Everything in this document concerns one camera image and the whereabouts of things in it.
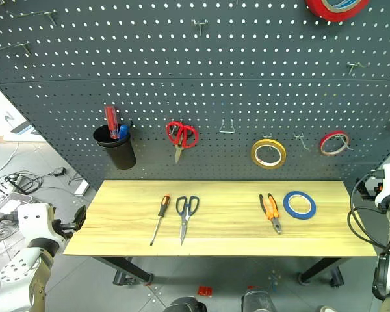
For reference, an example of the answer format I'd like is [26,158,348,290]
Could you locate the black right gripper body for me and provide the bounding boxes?
[359,177,382,202]

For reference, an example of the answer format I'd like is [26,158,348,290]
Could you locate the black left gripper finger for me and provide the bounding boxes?
[71,204,88,233]

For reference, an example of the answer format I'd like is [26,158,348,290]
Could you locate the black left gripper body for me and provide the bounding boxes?
[53,218,76,241]

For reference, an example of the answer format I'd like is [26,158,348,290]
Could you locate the white power strip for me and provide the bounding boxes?
[72,179,91,196]

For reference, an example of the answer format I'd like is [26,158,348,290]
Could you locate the silver double prong hook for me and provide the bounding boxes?
[5,9,59,27]
[262,133,278,151]
[333,134,354,152]
[293,132,310,151]
[346,62,369,76]
[0,41,33,57]
[191,19,210,37]

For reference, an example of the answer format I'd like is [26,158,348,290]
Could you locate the white flat device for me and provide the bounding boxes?
[0,191,34,216]

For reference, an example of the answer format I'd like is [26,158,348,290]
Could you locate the thin red tape roll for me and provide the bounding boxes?
[318,131,350,157]

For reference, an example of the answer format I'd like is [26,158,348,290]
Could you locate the black table leg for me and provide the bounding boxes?
[99,256,155,287]
[298,257,352,289]

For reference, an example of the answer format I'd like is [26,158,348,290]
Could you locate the black cup holder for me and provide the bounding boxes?
[92,123,138,171]

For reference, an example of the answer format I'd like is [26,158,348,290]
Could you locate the orange black screwdriver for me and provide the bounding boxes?
[149,194,172,247]

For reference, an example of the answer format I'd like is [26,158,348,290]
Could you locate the blue tape roll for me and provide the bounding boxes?
[282,190,317,222]

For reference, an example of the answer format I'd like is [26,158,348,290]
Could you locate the yellow tape roll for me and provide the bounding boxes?
[250,138,287,170]

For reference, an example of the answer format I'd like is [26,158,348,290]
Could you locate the white box with logo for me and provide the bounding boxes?
[0,77,47,142]

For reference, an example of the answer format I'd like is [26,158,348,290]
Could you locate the dark rounded shape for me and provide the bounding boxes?
[240,289,278,312]
[163,296,208,312]

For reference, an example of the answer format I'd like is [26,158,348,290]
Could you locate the dark grey perforated pegboard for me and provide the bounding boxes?
[0,0,390,183]

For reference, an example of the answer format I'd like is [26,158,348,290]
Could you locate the large red tape roll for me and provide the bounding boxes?
[304,0,371,23]

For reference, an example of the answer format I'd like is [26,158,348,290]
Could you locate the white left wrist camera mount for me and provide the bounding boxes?
[17,202,66,245]

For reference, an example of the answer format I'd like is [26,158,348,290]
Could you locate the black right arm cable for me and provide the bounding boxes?
[348,172,390,258]

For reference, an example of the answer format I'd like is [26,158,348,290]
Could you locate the black floor cable bundle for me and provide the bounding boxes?
[0,172,53,215]

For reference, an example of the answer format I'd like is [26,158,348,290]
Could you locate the white floor cable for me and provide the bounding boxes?
[0,142,21,174]

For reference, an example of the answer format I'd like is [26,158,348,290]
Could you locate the red handled screwdriver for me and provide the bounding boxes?
[104,105,120,140]

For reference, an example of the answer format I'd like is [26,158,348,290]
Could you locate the orange handled pliers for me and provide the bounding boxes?
[259,193,283,235]

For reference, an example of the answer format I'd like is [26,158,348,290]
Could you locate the blue grey handled scissors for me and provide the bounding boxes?
[175,195,201,246]

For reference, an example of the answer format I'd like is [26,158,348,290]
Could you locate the red handled scissors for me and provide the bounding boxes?
[166,121,200,164]

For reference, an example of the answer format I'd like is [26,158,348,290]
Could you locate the silver wire loop hook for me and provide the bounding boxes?
[218,118,237,135]

